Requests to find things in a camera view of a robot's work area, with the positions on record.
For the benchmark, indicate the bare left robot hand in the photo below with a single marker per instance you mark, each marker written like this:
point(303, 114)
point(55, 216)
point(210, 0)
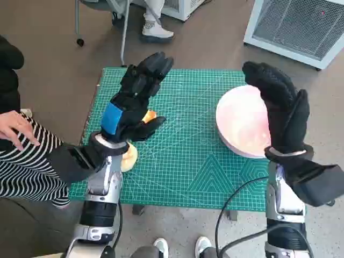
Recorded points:
point(134, 88)

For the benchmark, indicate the gloved right robot hand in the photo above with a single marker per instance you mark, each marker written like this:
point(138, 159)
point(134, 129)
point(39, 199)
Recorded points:
point(285, 107)

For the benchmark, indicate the person's hand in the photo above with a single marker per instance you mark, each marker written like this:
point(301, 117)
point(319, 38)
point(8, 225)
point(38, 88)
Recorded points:
point(16, 129)

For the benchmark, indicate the long braided toy bread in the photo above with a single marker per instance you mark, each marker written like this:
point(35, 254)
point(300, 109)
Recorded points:
point(149, 116)

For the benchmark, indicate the pink bowl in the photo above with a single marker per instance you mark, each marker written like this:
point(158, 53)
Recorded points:
point(242, 121)

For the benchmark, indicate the round toy bread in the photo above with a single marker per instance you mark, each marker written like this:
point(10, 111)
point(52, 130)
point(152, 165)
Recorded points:
point(129, 161)

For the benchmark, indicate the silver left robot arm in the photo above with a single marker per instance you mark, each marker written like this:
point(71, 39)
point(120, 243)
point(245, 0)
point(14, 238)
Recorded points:
point(103, 177)

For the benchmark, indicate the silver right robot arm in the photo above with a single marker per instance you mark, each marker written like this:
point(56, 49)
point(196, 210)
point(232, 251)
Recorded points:
point(285, 196)

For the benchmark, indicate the person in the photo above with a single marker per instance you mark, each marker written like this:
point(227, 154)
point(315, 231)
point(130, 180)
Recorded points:
point(157, 31)
point(161, 246)
point(24, 166)

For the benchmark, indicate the green cutting mat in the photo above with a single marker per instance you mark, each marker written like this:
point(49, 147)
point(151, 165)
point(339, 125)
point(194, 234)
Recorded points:
point(182, 134)

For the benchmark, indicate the white mesh-front cabinet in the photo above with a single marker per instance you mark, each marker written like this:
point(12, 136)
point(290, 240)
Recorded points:
point(295, 27)

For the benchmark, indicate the grey chair with metal legs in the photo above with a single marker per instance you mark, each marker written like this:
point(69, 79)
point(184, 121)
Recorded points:
point(96, 4)

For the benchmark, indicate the white grille appliance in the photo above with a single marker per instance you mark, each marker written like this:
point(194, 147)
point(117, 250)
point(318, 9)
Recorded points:
point(185, 8)

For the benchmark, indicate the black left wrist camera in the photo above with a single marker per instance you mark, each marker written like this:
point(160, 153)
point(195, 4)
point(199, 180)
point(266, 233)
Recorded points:
point(72, 164)

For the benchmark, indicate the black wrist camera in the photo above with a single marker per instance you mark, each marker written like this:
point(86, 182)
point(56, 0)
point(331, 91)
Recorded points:
point(72, 164)
point(314, 182)

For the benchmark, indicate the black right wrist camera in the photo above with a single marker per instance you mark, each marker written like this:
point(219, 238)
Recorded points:
point(314, 182)

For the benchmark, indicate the black table bracket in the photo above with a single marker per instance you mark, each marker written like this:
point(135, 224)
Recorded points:
point(233, 215)
point(138, 209)

